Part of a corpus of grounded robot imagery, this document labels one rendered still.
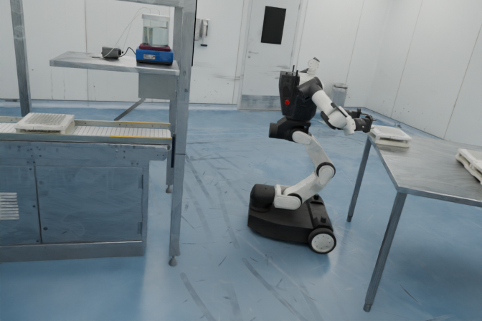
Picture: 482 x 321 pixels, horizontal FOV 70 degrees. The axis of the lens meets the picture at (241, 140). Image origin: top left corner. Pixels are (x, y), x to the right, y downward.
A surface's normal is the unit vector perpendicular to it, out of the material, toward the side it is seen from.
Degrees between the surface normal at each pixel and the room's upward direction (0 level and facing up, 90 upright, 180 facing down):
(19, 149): 90
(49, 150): 90
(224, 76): 90
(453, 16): 90
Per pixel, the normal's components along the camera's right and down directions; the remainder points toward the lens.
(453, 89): -0.93, 0.02
